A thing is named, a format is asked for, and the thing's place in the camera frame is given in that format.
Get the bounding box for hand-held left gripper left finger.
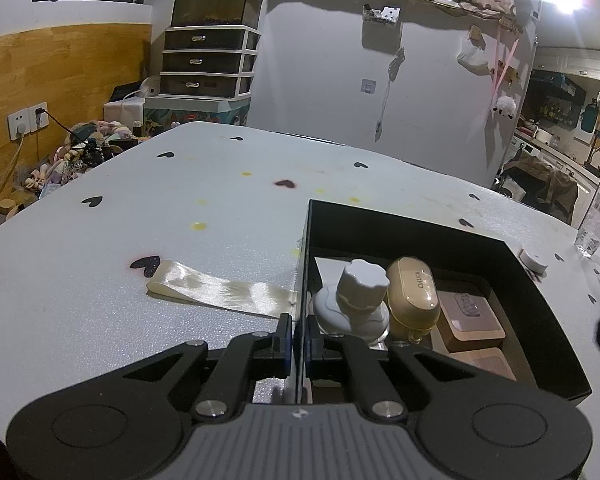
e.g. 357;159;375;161
117;312;295;422

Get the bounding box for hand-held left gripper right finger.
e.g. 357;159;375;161
304;316;475;420

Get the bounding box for white knob-shaped container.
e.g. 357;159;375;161
312;259;392;343

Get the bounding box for beige earbud case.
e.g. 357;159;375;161
386;256;442;343

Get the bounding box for black cardboard box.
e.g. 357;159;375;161
296;199;593;407

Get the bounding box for cream satin ribbon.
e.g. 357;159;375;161
146;259;300;318

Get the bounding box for small round white lid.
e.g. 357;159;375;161
517;247;550;276

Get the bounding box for clear plastic water bottle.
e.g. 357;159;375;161
574;165;600;260

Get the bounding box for chair with brown jacket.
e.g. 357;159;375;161
495;152;581;223

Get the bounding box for kitchen shelf with bottles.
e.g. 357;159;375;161
522;72;588;133

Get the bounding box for white plush sheep toy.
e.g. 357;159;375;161
492;95;518;120

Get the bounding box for teal printed cabinet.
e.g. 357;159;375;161
142;96;253;137

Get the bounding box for pile of plush toys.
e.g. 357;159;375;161
20;120;143;196

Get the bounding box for white storage box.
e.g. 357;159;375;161
102;99;146;136

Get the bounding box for white plastic drawer unit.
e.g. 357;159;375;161
159;25;262;100

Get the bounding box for dark tablet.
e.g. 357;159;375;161
110;82;142;103

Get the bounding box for wooden toy blocks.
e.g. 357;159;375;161
0;187;40;221

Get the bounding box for bright ceiling light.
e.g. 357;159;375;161
547;0;598;23

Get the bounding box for glass fish tank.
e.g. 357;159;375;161
170;0;267;29

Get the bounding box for white cord hanging on wall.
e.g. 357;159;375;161
374;46;407;143

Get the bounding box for black power cable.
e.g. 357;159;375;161
37;106;88;148

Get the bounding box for white wall power outlet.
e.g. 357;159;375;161
7;101;49;142

